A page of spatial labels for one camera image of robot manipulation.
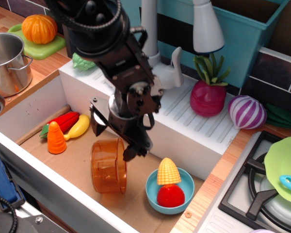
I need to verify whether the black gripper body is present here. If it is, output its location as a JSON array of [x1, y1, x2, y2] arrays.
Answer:
[[90, 96, 153, 155]]

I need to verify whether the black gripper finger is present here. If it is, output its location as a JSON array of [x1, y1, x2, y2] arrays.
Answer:
[[90, 109, 108, 136], [123, 144, 142, 162]]

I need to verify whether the transparent orange plastic pot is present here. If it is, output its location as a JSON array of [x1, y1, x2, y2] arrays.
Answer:
[[91, 137, 127, 194]]

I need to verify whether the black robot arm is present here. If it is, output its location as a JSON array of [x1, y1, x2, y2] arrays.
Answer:
[[46, 0, 163, 161]]

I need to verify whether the white toy sink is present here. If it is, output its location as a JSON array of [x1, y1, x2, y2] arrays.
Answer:
[[0, 63, 238, 233]]

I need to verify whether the stainless steel pot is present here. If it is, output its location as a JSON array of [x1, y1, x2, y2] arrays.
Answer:
[[0, 33, 33, 97]]

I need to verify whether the yellow toy banana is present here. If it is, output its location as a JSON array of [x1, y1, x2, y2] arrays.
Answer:
[[64, 114, 90, 141]]

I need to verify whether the red toy chili pepper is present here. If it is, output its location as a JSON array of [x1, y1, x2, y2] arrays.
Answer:
[[39, 112, 80, 138]]

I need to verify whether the yellow toy corn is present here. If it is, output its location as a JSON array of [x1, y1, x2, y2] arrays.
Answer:
[[157, 158, 181, 185]]

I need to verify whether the orange toy carrot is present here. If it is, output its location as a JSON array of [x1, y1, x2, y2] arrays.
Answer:
[[47, 121, 67, 154]]

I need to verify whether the red toy tomato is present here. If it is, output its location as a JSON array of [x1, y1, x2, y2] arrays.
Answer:
[[157, 184, 185, 208]]

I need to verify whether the light blue bowl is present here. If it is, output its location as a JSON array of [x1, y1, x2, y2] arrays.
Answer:
[[145, 168, 195, 215]]

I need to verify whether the light green toy artichoke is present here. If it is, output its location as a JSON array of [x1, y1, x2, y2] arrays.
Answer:
[[72, 53, 96, 71]]

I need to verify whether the magenta toy beet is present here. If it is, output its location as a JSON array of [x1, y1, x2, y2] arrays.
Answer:
[[190, 53, 230, 117]]

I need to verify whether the green cutting board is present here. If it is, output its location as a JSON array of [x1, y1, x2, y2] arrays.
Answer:
[[8, 24, 65, 60]]

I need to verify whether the blue clamp block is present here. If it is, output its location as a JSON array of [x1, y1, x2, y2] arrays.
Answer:
[[0, 159, 25, 208]]

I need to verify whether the orange toy pumpkin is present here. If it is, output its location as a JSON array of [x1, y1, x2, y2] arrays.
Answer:
[[21, 15, 58, 44]]

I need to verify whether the purple white toy onion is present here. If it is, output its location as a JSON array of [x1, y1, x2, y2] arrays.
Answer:
[[228, 95, 267, 130]]

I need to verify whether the grey toy faucet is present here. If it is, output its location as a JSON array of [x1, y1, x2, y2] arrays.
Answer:
[[141, 0, 225, 89]]

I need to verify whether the black stove grate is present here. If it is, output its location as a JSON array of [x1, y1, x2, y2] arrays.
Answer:
[[218, 131, 291, 233]]

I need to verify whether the dark green felt leaf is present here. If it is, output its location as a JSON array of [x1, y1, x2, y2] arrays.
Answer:
[[265, 103, 291, 129]]

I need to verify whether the light green plate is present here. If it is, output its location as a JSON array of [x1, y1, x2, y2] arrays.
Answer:
[[264, 137, 291, 202]]

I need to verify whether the teal plastic bin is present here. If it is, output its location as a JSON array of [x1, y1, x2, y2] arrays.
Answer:
[[122, 0, 287, 88]]

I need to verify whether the black cable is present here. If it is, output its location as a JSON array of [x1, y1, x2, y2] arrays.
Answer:
[[0, 195, 18, 233]]

